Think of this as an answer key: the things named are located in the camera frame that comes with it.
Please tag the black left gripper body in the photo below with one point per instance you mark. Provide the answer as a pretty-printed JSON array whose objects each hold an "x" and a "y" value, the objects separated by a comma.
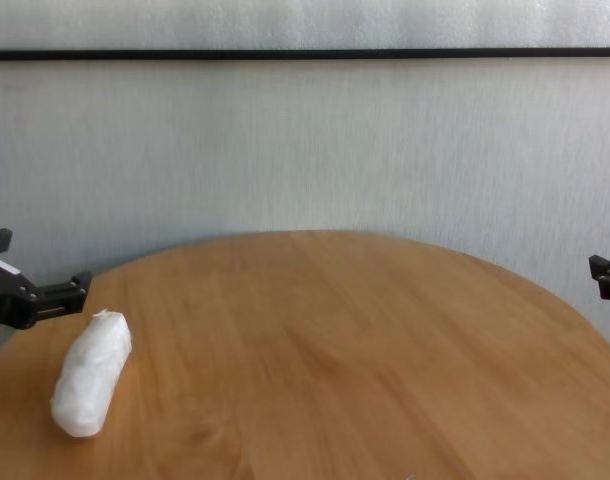
[{"x": 7, "y": 300}]

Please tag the white tape label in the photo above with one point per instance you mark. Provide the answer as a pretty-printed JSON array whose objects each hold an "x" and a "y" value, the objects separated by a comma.
[{"x": 5, "y": 266}]

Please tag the white plastic-wrapped sandbag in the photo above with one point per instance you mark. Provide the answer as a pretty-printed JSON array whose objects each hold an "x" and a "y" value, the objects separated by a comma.
[{"x": 90, "y": 375}]

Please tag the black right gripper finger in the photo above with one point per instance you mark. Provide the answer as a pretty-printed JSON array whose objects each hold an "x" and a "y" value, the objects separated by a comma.
[{"x": 607, "y": 280}]

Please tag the black wall rail strip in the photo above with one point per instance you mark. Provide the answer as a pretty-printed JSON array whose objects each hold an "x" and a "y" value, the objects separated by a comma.
[{"x": 305, "y": 54}]

